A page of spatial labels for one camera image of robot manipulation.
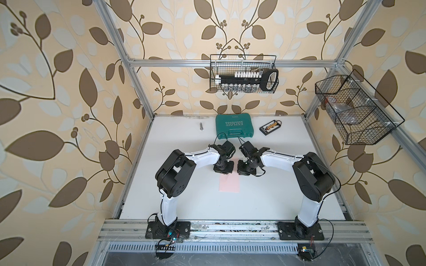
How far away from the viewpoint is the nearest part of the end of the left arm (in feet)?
2.34

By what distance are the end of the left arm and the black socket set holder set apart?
0.31 meters

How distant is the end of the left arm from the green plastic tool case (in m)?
0.25

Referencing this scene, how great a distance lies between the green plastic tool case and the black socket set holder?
28 centimetres

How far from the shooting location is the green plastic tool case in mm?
1077

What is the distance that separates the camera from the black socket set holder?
0.84 meters

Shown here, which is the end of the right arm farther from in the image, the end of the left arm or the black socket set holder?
the black socket set holder
